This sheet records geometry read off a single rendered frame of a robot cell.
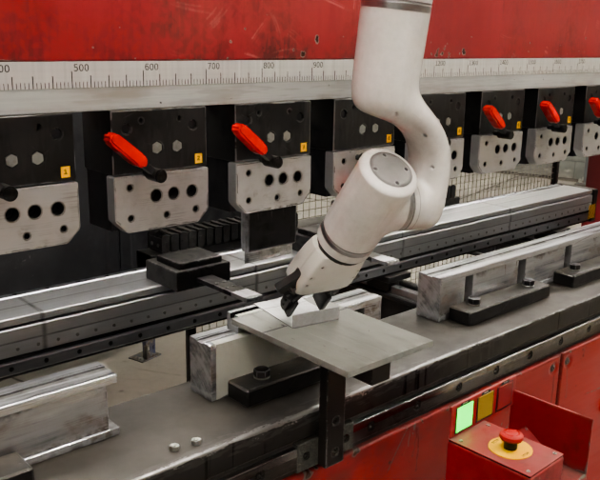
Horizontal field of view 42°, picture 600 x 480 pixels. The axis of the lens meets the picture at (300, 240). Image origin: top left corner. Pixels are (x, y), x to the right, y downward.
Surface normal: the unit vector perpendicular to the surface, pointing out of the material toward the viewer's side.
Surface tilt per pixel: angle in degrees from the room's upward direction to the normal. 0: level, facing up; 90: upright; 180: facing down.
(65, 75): 90
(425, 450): 90
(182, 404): 0
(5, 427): 90
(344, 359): 0
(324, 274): 130
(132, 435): 0
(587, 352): 90
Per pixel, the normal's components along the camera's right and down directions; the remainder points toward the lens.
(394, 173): 0.35, -0.60
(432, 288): -0.75, 0.15
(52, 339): 0.66, 0.20
